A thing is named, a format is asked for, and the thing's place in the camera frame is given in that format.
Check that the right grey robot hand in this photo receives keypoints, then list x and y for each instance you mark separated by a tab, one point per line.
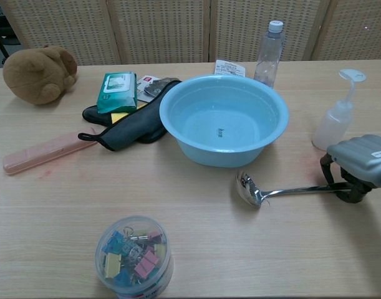
361	155

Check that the clear plastic water bottle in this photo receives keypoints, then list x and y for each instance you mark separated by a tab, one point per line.
268	59

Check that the light blue plastic basin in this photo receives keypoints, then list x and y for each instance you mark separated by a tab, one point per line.
209	155

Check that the white squeeze bottle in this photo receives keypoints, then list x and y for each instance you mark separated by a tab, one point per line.
330	124

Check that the white labelled packet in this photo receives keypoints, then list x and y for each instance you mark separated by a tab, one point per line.
229	68

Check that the small snack packet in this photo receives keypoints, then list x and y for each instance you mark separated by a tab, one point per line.
148	88

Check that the dark grey cloth with loop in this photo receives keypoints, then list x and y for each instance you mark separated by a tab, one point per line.
128	130

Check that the woven folding screen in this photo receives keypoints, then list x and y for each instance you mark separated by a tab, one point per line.
162	28

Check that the yellow sponge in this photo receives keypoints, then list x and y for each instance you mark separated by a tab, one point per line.
117	117

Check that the clear jar of binder clips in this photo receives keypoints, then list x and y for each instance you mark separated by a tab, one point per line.
134	258

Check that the green wet wipes pack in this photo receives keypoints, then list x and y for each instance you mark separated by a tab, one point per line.
117	92

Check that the black fabric pad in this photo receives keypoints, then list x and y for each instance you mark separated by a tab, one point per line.
90	115

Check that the pink plastic case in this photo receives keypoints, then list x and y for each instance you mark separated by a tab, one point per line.
43	154

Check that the brown plush toy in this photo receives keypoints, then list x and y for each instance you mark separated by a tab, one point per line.
37	74

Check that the black tripod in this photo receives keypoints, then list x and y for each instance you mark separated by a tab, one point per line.
0	40

